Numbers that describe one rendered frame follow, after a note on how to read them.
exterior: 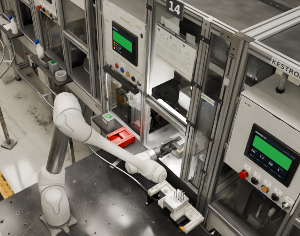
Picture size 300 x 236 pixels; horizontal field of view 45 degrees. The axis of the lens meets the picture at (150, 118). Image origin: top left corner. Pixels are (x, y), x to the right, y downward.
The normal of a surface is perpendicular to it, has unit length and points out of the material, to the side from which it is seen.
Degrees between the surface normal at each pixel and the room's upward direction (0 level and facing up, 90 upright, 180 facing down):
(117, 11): 90
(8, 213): 0
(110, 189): 0
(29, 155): 0
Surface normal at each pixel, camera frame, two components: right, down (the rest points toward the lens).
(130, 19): -0.77, 0.40
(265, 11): 0.04, -0.75
